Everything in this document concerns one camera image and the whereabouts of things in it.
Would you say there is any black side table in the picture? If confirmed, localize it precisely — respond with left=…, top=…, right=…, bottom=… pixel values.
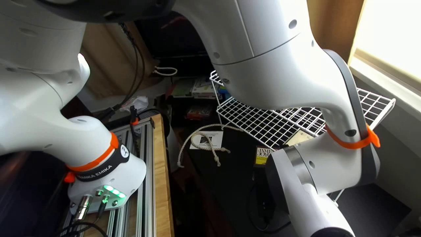
left=176, top=125, right=420, bottom=237

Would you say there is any white wire two-tier rack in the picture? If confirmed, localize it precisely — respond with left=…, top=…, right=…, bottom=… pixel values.
left=218, top=89, right=397, bottom=149

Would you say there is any white rope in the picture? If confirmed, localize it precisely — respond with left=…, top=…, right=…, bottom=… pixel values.
left=177, top=123, right=241, bottom=170

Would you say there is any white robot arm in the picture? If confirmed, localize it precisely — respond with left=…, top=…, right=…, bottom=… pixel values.
left=0, top=0, right=381, bottom=237

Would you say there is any orange strap on arm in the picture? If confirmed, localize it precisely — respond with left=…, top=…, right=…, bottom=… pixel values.
left=324, top=125, right=382, bottom=152

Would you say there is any aluminium frame rail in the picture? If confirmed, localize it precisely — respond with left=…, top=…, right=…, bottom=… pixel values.
left=61, top=114, right=177, bottom=237

